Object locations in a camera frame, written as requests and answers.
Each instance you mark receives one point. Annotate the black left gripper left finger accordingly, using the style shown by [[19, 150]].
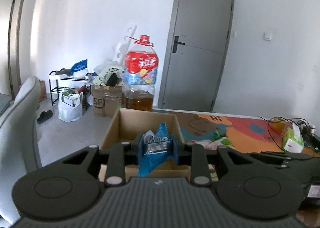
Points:
[[72, 185]]

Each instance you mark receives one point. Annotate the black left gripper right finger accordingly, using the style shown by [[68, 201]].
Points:
[[247, 187]]

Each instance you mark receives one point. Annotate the blue snack packet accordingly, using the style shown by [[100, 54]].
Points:
[[154, 149]]

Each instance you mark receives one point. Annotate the green tissue box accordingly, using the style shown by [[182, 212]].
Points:
[[292, 140]]

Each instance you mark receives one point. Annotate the yellow object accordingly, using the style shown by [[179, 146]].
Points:
[[278, 124]]

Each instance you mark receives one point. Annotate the colourful cartoon table mat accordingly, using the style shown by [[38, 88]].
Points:
[[243, 133]]

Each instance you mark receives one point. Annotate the grey chair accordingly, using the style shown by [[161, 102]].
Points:
[[19, 145]]

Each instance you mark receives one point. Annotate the black slipper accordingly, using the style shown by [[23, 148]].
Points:
[[44, 116]]

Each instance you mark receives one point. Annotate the white plastic bag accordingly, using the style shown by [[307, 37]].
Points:
[[70, 105]]

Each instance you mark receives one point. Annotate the open cardboard box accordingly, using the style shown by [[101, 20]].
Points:
[[127, 124]]

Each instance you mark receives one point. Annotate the SF cardboard box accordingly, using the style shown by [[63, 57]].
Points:
[[106, 100]]

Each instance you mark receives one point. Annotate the black shoe rack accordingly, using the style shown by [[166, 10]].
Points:
[[58, 81]]

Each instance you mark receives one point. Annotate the blue white bag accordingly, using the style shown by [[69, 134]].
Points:
[[79, 69]]

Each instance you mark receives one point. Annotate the panda print bag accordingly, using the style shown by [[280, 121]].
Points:
[[104, 72]]

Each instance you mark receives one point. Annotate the white plastic board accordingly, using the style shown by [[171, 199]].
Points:
[[124, 43]]

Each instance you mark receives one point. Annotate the large iced tea bottle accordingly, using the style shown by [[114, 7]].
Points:
[[140, 75]]

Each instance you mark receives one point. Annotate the grey door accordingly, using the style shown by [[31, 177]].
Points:
[[195, 56]]

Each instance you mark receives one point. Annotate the white wall switch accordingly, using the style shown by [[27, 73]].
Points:
[[268, 36]]

